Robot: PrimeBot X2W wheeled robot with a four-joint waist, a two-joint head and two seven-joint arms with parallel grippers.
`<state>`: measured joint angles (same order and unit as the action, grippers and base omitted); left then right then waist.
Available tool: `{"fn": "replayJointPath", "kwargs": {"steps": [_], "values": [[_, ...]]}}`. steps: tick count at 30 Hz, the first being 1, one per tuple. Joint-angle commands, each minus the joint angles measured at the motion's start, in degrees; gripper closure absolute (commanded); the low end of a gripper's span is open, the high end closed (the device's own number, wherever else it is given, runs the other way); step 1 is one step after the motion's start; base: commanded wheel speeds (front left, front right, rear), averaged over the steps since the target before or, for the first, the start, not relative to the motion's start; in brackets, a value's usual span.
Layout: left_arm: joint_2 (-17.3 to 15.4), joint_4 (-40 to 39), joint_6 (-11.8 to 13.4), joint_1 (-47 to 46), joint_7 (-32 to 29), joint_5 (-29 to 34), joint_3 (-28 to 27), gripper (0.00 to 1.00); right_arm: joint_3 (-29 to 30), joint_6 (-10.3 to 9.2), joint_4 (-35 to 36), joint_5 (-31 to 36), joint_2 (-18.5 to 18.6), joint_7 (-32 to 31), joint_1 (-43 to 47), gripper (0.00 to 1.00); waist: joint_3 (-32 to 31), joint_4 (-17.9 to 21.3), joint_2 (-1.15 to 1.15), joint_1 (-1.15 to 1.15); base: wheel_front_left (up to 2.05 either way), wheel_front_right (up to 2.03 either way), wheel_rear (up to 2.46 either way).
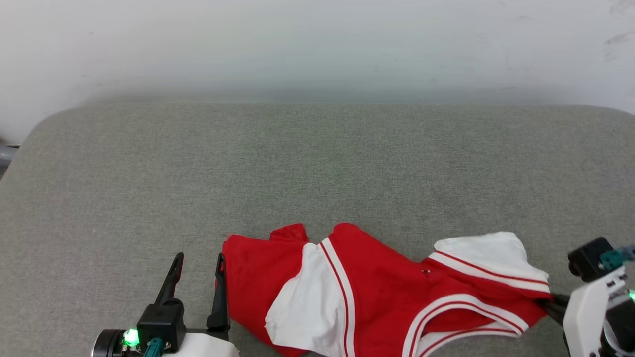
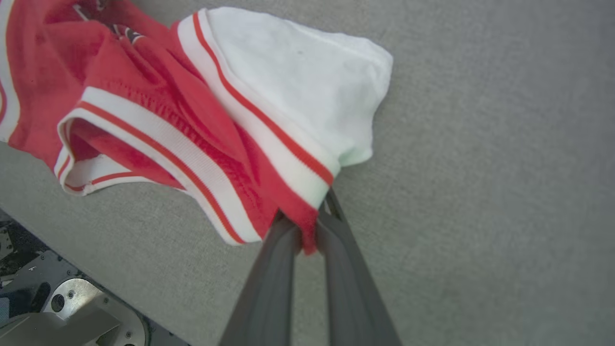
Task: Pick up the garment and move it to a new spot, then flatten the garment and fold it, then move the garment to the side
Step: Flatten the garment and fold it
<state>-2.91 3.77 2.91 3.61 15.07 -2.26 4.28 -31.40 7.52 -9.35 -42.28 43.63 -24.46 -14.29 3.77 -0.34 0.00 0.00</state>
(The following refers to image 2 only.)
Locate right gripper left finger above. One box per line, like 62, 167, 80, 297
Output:
219, 211, 303, 346

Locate red and white basketball jersey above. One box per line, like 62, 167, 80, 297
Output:
0, 0, 394, 256

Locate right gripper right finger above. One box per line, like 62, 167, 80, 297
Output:
316, 186, 402, 346

